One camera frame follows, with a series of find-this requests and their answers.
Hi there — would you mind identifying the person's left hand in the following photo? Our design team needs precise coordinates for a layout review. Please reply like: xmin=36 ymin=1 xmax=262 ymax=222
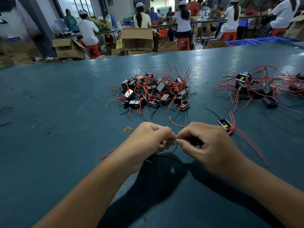
xmin=118 ymin=122 xmax=176 ymax=175

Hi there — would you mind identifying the person's right hand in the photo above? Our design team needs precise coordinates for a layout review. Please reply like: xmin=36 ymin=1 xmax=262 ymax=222
xmin=176 ymin=122 xmax=246 ymax=179

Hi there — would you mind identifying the central pile of wired modules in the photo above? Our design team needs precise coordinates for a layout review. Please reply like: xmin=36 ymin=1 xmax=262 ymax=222
xmin=105 ymin=66 xmax=196 ymax=129

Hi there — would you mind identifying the person's right forearm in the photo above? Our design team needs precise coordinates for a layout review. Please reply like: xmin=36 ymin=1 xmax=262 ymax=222
xmin=229 ymin=156 xmax=304 ymax=228

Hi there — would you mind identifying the person's left forearm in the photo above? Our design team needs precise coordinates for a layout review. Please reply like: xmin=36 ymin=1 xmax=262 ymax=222
xmin=33 ymin=156 xmax=138 ymax=228

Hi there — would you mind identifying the low cardboard box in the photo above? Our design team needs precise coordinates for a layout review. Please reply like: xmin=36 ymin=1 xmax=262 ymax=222
xmin=158 ymin=41 xmax=178 ymax=52

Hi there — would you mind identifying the shallow cardboard box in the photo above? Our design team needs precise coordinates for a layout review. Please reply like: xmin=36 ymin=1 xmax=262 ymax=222
xmin=206 ymin=41 xmax=231 ymax=49

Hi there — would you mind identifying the large closed cardboard box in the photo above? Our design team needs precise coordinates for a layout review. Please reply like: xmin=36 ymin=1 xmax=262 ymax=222
xmin=121 ymin=28 xmax=154 ymax=50

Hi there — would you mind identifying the blue plastic crate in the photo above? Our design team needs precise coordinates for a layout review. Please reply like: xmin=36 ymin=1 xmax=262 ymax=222
xmin=249 ymin=36 xmax=297 ymax=44
xmin=227 ymin=39 xmax=257 ymax=47

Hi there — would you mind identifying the open cardboard box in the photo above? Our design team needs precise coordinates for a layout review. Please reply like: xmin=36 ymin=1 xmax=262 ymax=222
xmin=52 ymin=38 xmax=86 ymax=59

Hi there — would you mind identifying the tilted cardboard box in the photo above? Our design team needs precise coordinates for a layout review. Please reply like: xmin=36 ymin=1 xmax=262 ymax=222
xmin=285 ymin=16 xmax=304 ymax=41

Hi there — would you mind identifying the loose black wire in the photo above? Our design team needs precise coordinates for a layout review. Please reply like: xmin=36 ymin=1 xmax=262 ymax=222
xmin=0 ymin=106 xmax=13 ymax=128

